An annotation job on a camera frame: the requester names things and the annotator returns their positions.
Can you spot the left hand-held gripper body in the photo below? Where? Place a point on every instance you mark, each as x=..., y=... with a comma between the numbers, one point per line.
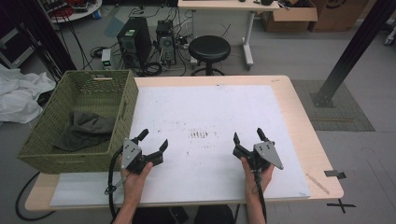
x=130, y=152

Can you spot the person's left hand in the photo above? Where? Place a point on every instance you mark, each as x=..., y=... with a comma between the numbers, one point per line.
x=134, y=185

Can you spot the person's dark trousers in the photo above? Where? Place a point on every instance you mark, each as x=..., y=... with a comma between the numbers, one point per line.
x=214, y=216

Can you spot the black metal post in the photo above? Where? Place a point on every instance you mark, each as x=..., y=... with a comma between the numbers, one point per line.
x=355, y=49

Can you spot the green woven basket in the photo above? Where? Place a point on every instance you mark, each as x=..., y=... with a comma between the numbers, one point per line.
x=77, y=93

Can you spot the white foam mat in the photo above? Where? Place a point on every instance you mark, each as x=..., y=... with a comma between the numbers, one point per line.
x=202, y=109

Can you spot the small white power unit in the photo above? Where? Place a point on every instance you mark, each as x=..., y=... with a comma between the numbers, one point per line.
x=106, y=59

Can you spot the dark olive printed t-shirt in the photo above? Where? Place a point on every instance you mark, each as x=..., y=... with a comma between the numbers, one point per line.
x=84, y=130

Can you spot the tall printed cardboard box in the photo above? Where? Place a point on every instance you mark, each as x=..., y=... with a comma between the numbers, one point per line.
x=339, y=14

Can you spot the grey floor mat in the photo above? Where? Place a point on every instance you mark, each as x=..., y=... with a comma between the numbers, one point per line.
x=339, y=105

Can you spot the open-sided computer tower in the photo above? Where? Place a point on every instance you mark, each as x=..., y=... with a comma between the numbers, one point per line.
x=165, y=43

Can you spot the black computer tower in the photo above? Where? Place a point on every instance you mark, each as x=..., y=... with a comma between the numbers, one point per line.
x=134, y=40

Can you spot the white crumpled cloth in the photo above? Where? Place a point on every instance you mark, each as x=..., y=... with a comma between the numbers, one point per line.
x=18, y=93

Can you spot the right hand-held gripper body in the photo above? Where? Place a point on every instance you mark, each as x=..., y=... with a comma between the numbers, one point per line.
x=266, y=152

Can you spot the person's right hand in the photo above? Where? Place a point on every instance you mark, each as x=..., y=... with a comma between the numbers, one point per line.
x=253, y=183

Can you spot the round white table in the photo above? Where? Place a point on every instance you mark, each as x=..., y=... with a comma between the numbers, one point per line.
x=77, y=14

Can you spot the black stand legs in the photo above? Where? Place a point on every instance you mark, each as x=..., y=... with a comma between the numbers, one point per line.
x=53, y=53

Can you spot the open cardboard box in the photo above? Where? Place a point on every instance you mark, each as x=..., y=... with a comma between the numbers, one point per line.
x=289, y=18

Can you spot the black tape piece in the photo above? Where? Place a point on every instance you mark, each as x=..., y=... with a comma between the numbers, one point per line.
x=334, y=173

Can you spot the white-legged wooden desk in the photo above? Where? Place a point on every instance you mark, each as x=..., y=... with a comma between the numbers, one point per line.
x=227, y=4

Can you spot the black round stool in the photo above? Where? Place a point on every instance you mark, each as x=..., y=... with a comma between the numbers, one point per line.
x=209, y=48

